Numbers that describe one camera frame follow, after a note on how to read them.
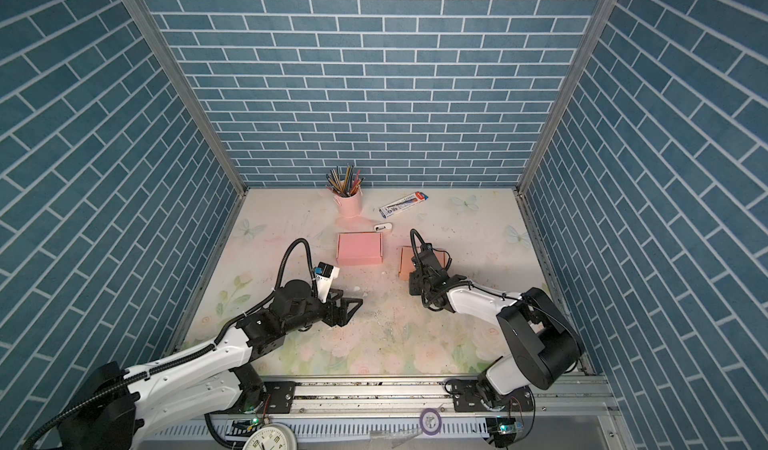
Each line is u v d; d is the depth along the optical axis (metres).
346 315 0.71
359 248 0.99
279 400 0.74
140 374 0.44
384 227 1.06
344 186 1.08
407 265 0.94
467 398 0.74
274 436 0.65
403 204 1.15
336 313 0.69
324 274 0.71
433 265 0.71
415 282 0.83
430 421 0.71
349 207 1.09
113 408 0.40
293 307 0.61
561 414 0.73
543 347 0.44
